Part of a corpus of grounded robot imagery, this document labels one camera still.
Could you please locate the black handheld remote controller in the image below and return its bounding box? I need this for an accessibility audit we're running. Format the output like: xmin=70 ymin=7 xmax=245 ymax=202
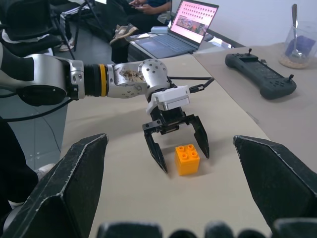
xmin=224 ymin=48 xmax=297 ymax=100

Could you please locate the white shoe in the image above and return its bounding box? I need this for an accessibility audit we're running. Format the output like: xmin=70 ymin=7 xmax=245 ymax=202
xmin=34 ymin=163 xmax=56 ymax=180

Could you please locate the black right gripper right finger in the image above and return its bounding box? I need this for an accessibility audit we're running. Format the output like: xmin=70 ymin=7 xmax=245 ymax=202
xmin=233 ymin=135 xmax=317 ymax=229

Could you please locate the open grey laptop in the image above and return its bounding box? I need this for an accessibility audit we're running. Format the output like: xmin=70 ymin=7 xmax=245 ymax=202
xmin=135 ymin=0 xmax=220 ymax=60

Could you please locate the black trouser leg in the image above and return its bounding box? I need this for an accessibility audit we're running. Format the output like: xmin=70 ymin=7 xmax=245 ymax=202
xmin=0 ymin=119 xmax=39 ymax=206

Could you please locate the leg with white sneaker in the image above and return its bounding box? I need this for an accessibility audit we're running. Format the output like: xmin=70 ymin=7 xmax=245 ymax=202
xmin=58 ymin=7 xmax=76 ymax=52

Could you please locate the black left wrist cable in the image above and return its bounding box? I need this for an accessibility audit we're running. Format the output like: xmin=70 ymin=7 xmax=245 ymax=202
xmin=168 ymin=75 xmax=215 ymax=93

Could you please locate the silver robot body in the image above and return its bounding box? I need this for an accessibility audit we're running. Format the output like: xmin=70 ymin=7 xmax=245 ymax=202
xmin=0 ymin=204 xmax=19 ymax=233

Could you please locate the metal spoon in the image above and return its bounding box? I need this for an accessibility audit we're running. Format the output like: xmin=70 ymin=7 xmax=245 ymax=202
xmin=290 ymin=3 xmax=304 ymax=59

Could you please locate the black office chair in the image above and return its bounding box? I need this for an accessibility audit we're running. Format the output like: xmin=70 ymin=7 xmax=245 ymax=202
xmin=0 ymin=0 xmax=77 ymax=60

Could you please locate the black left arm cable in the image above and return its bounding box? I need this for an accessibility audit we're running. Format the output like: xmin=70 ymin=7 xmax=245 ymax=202
xmin=0 ymin=86 xmax=72 ymax=122

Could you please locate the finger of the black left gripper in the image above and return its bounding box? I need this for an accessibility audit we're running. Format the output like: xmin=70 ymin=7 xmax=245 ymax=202
xmin=187 ymin=115 xmax=211 ymax=160
xmin=144 ymin=130 xmax=169 ymax=175

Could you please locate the seated person with phone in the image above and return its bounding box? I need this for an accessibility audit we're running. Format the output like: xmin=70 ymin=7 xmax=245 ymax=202
xmin=108 ymin=0 xmax=174 ymax=48

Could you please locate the clear glass jar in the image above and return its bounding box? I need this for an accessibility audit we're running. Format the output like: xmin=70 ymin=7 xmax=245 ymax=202
xmin=279 ymin=21 xmax=317 ymax=69

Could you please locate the blue card in jar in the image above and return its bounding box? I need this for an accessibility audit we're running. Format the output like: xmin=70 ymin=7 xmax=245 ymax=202
xmin=284 ymin=34 xmax=314 ymax=59

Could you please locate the orange studded toy cube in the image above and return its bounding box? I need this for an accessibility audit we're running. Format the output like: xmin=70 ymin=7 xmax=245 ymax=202
xmin=174 ymin=144 xmax=201 ymax=177

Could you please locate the small white box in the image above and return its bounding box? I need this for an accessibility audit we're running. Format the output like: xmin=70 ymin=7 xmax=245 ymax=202
xmin=150 ymin=26 xmax=169 ymax=35

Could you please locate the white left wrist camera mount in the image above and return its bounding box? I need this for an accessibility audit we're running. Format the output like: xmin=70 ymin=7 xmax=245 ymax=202
xmin=145 ymin=85 xmax=191 ymax=115

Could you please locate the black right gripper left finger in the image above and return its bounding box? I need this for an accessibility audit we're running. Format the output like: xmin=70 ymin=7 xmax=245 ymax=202
xmin=0 ymin=133 xmax=109 ymax=238

